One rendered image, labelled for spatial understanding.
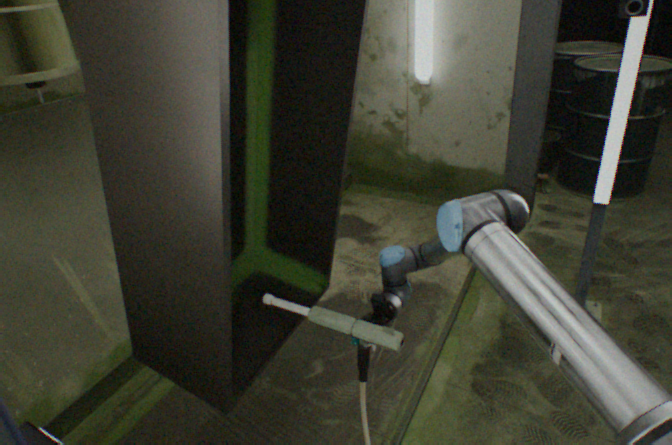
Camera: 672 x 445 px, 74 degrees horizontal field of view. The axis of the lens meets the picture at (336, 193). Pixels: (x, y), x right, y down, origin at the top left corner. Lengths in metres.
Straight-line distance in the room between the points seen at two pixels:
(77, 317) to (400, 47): 2.26
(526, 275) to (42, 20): 1.73
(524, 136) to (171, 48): 2.38
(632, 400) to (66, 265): 1.91
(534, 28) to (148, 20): 2.24
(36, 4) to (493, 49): 2.19
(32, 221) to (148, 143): 1.24
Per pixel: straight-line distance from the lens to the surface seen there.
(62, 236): 2.16
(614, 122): 1.99
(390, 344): 1.38
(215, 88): 0.80
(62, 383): 2.07
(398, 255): 1.58
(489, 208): 1.09
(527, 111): 2.87
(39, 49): 1.96
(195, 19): 0.79
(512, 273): 0.97
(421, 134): 3.07
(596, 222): 2.18
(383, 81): 3.07
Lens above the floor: 1.52
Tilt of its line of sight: 26 degrees down
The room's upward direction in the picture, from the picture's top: 5 degrees counter-clockwise
